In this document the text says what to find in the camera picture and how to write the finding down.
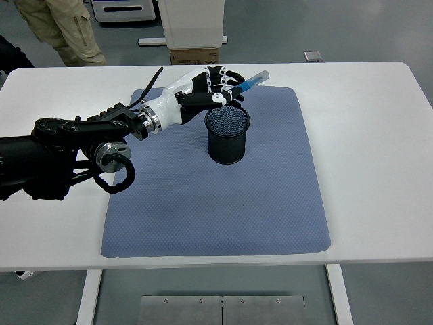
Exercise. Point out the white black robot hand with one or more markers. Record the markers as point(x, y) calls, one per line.
point(167, 105)

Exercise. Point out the blue marker pen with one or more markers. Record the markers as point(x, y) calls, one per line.
point(252, 81)

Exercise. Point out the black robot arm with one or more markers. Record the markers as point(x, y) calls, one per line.
point(20, 152)

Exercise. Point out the black mesh pen holder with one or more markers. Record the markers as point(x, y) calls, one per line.
point(226, 149)

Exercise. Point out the brown cardboard box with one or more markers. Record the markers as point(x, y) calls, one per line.
point(194, 55)

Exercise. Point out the white base bar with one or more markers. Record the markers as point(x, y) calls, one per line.
point(152, 41)

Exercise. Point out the white cabinet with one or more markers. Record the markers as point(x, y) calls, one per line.
point(193, 23)

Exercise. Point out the white appliance with dark slot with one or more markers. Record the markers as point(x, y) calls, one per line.
point(101, 17)

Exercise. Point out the blue-grey textured mat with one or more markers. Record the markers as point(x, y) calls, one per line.
point(209, 210)

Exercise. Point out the person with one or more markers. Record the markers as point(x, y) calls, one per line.
point(67, 30)

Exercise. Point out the grey floor socket plate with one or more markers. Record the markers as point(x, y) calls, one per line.
point(313, 56)

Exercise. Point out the dark bulky object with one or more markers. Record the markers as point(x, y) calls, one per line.
point(13, 54)

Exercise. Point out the grey metal plate with screws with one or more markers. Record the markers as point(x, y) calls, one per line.
point(179, 311)
point(264, 311)

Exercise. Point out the white table leg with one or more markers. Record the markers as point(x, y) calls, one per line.
point(340, 298)
point(88, 298)

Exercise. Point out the small white black object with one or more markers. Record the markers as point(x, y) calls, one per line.
point(24, 275)

